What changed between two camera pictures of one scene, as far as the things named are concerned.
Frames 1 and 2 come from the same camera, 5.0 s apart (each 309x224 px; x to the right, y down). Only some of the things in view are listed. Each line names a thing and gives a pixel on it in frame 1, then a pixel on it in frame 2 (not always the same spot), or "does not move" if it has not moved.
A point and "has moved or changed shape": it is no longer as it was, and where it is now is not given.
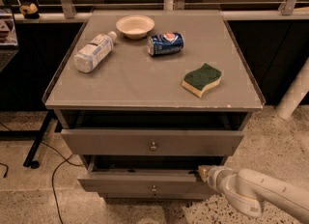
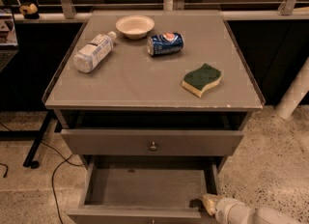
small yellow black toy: [30, 11] does not move
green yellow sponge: [196, 81] does not move
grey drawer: [140, 180] has moved or changed shape
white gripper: [213, 175] to [224, 210]
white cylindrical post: [297, 90] does not move
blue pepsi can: [165, 43] does not move
